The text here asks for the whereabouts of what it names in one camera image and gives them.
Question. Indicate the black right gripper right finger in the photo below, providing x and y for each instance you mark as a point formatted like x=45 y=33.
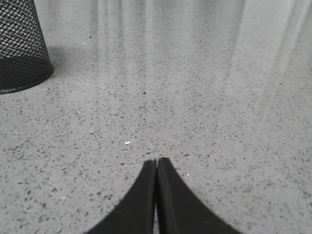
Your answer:
x=179 y=210

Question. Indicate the black mesh pen bucket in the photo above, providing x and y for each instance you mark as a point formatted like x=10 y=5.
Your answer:
x=24 y=58

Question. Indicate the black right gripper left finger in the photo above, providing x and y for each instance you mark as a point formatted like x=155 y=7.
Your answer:
x=135 y=212

